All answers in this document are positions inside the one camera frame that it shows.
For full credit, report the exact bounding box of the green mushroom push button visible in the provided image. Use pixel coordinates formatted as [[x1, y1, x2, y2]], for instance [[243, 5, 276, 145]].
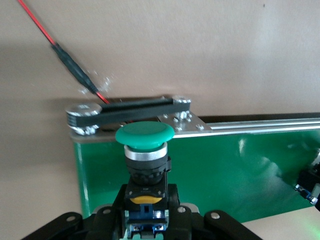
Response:
[[114, 121, 176, 240]]

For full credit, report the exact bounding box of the red black conveyor wire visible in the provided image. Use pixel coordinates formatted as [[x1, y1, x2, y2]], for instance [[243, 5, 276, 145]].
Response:
[[17, 0, 111, 105]]

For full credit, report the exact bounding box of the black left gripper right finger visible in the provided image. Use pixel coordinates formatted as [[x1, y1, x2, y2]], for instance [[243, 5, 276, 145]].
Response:
[[167, 183, 263, 240]]

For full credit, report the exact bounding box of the green conveyor belt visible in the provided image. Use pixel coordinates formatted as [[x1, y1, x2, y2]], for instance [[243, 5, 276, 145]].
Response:
[[65, 94, 320, 225]]

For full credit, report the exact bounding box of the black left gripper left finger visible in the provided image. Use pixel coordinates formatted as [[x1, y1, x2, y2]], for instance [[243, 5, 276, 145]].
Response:
[[21, 183, 130, 240]]

